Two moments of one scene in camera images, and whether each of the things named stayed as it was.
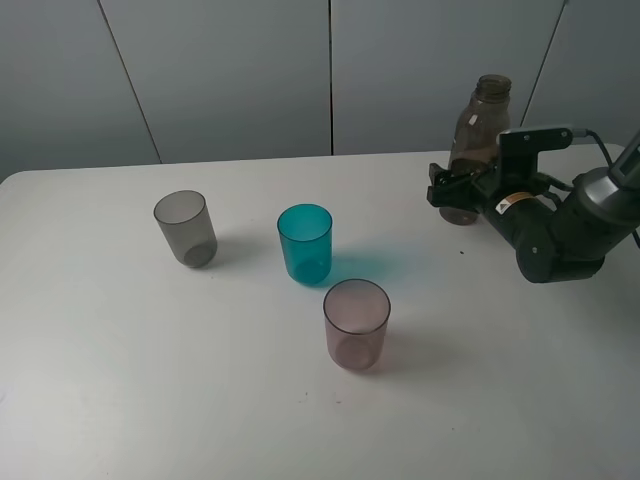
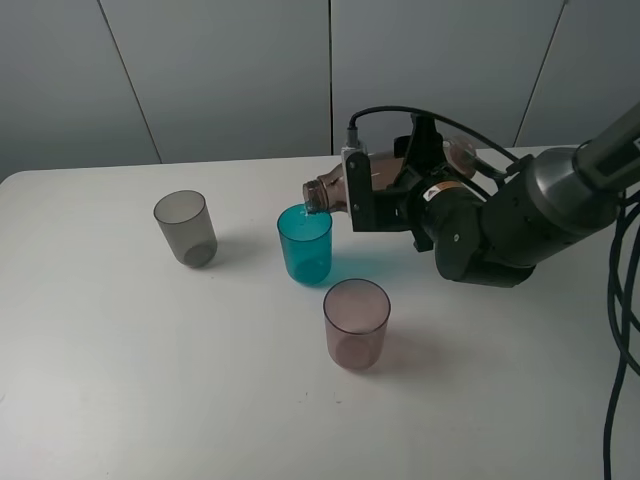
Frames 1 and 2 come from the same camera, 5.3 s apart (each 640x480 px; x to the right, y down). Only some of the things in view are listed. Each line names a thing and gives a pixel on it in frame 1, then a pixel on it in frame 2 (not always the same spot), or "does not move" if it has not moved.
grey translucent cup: x=185 y=221 does not move
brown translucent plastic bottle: x=476 y=135 → x=328 y=191
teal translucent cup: x=306 y=231 does not move
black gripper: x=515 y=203 → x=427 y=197
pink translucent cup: x=356 y=316 does not move
